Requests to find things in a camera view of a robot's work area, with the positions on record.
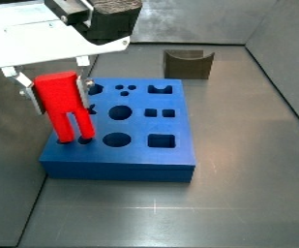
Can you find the dark grey curved fixture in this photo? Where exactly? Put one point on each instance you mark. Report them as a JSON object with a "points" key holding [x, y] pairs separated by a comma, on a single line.
{"points": [[187, 64]]}

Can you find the blue foam shape-sorter block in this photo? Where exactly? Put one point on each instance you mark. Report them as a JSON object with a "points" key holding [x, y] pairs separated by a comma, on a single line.
{"points": [[143, 141]]}

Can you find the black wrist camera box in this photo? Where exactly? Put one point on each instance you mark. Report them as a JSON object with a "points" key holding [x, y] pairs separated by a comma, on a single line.
{"points": [[100, 20]]}

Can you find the red two-pronged square-circle object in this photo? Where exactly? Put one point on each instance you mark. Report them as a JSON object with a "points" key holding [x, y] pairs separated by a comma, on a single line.
{"points": [[60, 98]]}

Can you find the white flat gripper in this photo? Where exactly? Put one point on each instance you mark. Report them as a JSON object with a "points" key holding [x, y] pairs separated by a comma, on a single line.
{"points": [[35, 37]]}

